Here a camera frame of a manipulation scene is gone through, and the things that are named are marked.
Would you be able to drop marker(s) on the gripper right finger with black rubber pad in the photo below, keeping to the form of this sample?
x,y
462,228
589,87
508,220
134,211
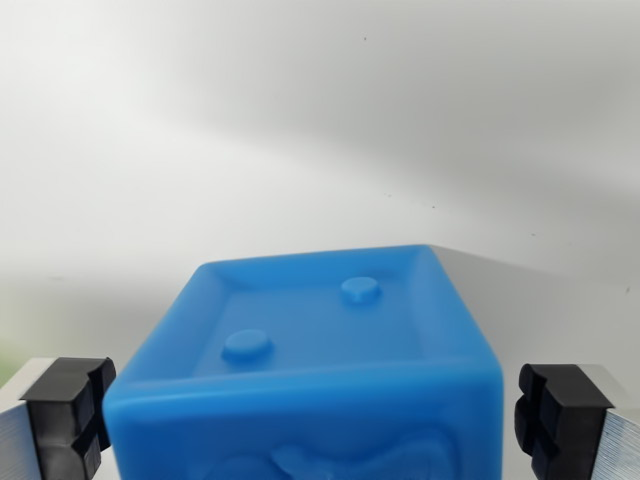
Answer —
x,y
575,425

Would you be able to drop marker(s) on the gripper left finger with black rubber pad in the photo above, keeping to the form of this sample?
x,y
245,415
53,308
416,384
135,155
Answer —
x,y
50,425

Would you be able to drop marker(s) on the blue embossed cube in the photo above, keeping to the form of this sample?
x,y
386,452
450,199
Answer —
x,y
320,380

